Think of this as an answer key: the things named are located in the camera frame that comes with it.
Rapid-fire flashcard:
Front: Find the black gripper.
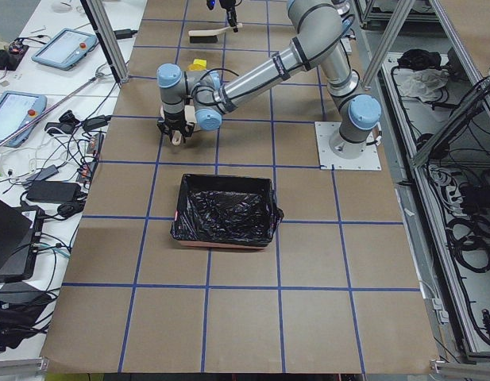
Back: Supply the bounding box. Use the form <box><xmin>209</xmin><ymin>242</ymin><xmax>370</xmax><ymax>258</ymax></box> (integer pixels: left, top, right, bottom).
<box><xmin>206</xmin><ymin>0</ymin><xmax>241</xmax><ymax>20</ymax></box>
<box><xmin>156</xmin><ymin>113</ymin><xmax>195</xmax><ymax>139</ymax></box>

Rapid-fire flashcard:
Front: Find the beige plastic dustpan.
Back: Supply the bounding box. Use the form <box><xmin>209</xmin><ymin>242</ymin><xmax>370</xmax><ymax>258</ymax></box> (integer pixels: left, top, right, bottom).
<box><xmin>156</xmin><ymin>105</ymin><xmax>197</xmax><ymax>146</ymax></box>

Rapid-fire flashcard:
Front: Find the beige hand brush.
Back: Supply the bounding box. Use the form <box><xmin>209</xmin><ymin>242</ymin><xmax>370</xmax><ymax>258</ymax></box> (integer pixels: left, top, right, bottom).
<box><xmin>188</xmin><ymin>23</ymin><xmax>243</xmax><ymax>44</ymax></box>

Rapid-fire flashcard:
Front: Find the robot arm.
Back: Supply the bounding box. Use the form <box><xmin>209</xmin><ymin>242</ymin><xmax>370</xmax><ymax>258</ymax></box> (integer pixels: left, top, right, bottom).
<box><xmin>156</xmin><ymin>1</ymin><xmax>381</xmax><ymax>145</ymax></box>

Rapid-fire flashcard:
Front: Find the pink bin with black bag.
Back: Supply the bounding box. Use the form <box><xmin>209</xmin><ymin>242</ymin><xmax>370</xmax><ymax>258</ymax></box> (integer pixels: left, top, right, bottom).
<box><xmin>171</xmin><ymin>174</ymin><xmax>284</xmax><ymax>249</ymax></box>

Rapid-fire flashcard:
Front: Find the yellow sponge piece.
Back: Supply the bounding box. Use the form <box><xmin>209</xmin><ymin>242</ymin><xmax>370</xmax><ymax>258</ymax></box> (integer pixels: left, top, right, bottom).
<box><xmin>192</xmin><ymin>59</ymin><xmax>207</xmax><ymax>69</ymax></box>

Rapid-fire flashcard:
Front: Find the blue teach pendant far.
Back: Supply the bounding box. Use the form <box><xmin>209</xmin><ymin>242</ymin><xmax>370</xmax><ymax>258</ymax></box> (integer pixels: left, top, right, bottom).
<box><xmin>32</xmin><ymin>28</ymin><xmax>98</xmax><ymax>71</ymax></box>

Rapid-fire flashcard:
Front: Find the blue teach pendant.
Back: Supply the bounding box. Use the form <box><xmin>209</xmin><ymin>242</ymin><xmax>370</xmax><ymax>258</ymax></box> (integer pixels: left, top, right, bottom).
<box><xmin>0</xmin><ymin>90</ymin><xmax>47</xmax><ymax>148</ymax></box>
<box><xmin>32</xmin><ymin>28</ymin><xmax>98</xmax><ymax>71</ymax></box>

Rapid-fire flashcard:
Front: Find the black power adapter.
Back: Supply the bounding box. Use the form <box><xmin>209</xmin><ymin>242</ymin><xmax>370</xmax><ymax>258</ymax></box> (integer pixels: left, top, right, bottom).
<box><xmin>26</xmin><ymin>181</ymin><xmax>81</xmax><ymax>203</ymax></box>

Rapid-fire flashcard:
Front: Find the blue teach pendant near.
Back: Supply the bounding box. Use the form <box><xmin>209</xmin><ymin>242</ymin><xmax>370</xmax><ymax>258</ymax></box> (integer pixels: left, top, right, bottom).
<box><xmin>0</xmin><ymin>90</ymin><xmax>47</xmax><ymax>148</ymax></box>

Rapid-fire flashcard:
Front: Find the black laptop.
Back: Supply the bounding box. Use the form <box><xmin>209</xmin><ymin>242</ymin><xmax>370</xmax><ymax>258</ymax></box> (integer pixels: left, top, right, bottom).
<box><xmin>0</xmin><ymin>200</ymin><xmax>44</xmax><ymax>283</ymax></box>

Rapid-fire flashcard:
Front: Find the white crumpled cloth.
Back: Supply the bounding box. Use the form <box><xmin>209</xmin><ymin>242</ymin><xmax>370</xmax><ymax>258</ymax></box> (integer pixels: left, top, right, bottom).
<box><xmin>398</xmin><ymin>68</ymin><xmax>449</xmax><ymax>102</ymax></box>

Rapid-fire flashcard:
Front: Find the aluminium frame post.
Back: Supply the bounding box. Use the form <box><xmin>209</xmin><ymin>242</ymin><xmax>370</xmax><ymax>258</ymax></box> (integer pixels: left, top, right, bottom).
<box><xmin>80</xmin><ymin>0</ymin><xmax>129</xmax><ymax>85</ymax></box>

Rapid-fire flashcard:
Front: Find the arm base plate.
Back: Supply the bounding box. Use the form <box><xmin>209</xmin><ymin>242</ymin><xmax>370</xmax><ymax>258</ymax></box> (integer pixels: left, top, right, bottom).
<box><xmin>314</xmin><ymin>121</ymin><xmax>381</xmax><ymax>171</ymax></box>

